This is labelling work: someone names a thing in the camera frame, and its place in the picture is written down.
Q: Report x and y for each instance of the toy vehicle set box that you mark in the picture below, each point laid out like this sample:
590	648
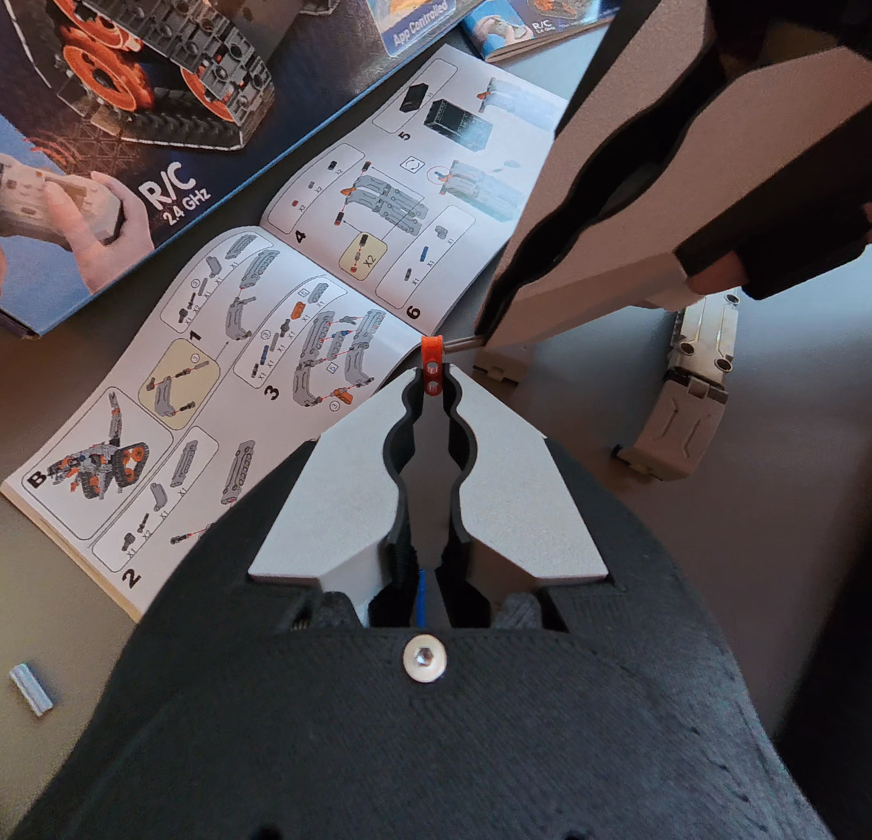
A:
204	104

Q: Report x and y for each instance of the person's right hand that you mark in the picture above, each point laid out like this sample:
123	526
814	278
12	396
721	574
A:
715	278

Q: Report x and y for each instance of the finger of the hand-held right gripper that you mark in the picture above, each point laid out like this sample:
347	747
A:
681	206
613	104

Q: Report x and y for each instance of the open instruction booklet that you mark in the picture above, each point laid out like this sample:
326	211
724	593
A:
272	349

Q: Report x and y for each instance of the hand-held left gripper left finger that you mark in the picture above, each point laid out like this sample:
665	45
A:
327	506

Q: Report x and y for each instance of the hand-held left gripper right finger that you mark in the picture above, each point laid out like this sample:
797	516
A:
524	506

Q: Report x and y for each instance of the grey desk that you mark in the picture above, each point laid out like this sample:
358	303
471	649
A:
749	547

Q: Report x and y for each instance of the thin grey pin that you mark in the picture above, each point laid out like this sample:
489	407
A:
464	341

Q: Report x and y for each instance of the long grey toy part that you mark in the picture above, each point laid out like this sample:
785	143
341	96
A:
688	404

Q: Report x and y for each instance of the small silver cylinder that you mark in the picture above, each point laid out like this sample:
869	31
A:
31	689

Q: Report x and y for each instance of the small orange building piece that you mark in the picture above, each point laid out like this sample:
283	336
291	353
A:
432	370

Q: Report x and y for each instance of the blue pin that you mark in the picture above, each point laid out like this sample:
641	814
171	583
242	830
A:
423	598

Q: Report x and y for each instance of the small printed booklet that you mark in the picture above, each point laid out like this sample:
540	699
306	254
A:
538	15

